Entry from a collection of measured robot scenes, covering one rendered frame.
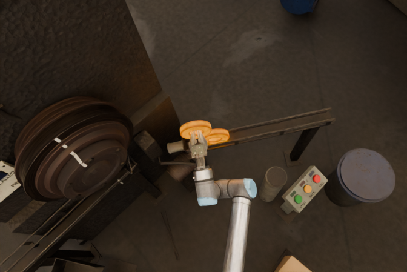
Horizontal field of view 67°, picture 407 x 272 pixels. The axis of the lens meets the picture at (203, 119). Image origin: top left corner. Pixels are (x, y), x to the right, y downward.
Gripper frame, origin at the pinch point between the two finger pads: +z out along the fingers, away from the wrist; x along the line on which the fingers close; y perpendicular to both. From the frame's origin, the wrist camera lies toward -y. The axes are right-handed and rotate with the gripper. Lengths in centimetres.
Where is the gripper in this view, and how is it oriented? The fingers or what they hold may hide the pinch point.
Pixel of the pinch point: (195, 128)
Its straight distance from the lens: 152.1
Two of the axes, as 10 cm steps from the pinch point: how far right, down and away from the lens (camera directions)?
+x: -9.8, 1.7, 0.1
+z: -1.7, -9.8, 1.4
